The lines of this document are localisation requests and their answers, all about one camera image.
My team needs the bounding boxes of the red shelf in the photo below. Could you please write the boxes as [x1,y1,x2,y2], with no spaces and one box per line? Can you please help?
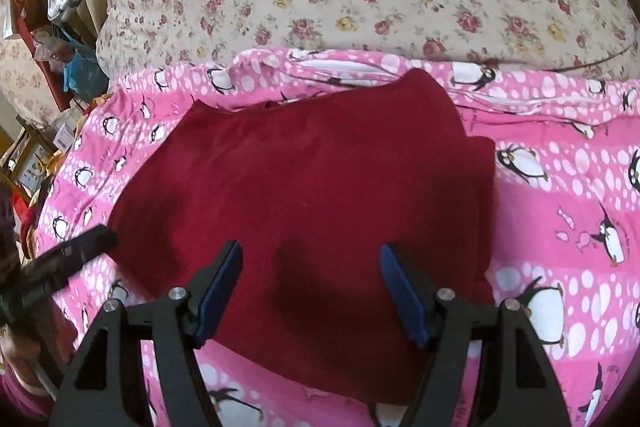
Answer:
[12,0,77,112]

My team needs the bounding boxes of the blue plastic bag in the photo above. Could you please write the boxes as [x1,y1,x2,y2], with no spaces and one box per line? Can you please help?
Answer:
[62,41,109,104]

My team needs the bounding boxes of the dark red garment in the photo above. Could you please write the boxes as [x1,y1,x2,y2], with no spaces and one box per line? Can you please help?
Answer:
[106,69,497,408]

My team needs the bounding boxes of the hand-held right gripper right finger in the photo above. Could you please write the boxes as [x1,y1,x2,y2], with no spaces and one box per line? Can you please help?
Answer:
[378,243,572,427]

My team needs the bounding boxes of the pink penguin blanket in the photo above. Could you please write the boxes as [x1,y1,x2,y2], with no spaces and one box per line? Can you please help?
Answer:
[30,47,640,427]

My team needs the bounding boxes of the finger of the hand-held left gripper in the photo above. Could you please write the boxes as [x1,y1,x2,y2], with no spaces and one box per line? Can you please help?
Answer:
[21,224,119,289]

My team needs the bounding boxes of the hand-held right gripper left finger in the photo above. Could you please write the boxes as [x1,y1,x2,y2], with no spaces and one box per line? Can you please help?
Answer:
[47,240,244,427]

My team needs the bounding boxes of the person's left hand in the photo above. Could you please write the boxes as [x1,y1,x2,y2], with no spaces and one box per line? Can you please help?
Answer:
[0,324,47,385]

